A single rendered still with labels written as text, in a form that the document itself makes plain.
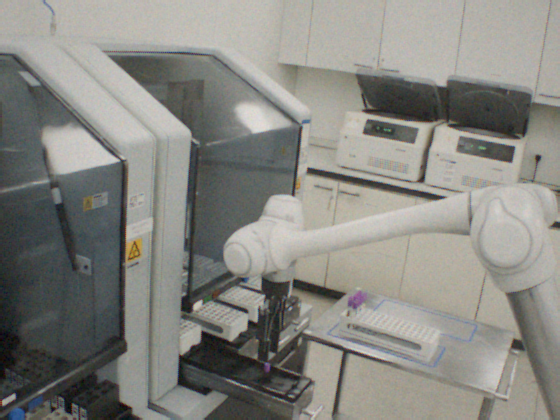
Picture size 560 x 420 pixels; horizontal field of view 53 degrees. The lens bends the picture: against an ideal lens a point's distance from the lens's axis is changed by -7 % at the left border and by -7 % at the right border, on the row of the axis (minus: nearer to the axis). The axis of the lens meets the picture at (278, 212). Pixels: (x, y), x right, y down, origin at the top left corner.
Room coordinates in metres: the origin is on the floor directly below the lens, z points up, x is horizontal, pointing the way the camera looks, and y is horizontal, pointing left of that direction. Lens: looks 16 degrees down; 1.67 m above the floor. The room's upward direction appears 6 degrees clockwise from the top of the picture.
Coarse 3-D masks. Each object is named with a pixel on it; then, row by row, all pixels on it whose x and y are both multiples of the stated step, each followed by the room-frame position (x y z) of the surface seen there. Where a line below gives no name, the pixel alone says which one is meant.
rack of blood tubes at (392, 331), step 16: (352, 320) 1.62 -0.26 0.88; (368, 320) 1.63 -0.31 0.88; (384, 320) 1.64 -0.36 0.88; (400, 320) 1.65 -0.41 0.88; (352, 336) 1.62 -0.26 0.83; (368, 336) 1.59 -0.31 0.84; (384, 336) 1.64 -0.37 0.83; (400, 336) 1.55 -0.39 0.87; (416, 336) 1.55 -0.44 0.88; (432, 336) 1.56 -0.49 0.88; (400, 352) 1.55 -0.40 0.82; (416, 352) 1.53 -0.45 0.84; (432, 352) 1.54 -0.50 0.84
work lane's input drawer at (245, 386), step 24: (192, 360) 1.40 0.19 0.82; (216, 360) 1.43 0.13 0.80; (240, 360) 1.45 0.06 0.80; (216, 384) 1.35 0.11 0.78; (240, 384) 1.32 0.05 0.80; (264, 384) 1.34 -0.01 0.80; (288, 384) 1.35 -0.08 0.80; (312, 384) 1.36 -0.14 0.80; (264, 408) 1.29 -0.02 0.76; (288, 408) 1.26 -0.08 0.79
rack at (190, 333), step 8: (184, 320) 1.53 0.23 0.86; (184, 328) 1.48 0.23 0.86; (192, 328) 1.50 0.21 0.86; (200, 328) 1.50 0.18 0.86; (184, 336) 1.44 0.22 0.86; (192, 336) 1.46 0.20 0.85; (200, 336) 1.50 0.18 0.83; (184, 344) 1.43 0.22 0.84; (192, 344) 1.46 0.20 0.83; (184, 352) 1.43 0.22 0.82
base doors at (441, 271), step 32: (320, 192) 3.77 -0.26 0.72; (352, 192) 3.68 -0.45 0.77; (384, 192) 3.60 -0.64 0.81; (320, 224) 3.76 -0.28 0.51; (320, 256) 3.75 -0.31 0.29; (352, 256) 3.66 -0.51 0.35; (384, 256) 3.57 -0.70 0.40; (416, 256) 3.48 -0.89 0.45; (448, 256) 3.39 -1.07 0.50; (352, 288) 3.64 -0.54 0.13; (384, 288) 3.55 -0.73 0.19; (416, 288) 3.47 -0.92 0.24; (448, 288) 3.38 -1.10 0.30; (480, 288) 3.29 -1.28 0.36; (480, 320) 3.28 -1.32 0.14; (512, 320) 3.20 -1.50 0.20
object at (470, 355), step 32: (320, 320) 1.72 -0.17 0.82; (416, 320) 1.78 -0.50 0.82; (448, 320) 1.81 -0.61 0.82; (352, 352) 1.55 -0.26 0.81; (384, 352) 1.55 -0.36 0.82; (448, 352) 1.58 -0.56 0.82; (480, 352) 1.59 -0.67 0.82; (512, 352) 1.69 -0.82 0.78; (448, 384) 1.42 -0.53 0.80; (480, 384) 1.40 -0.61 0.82; (480, 416) 1.37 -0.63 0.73
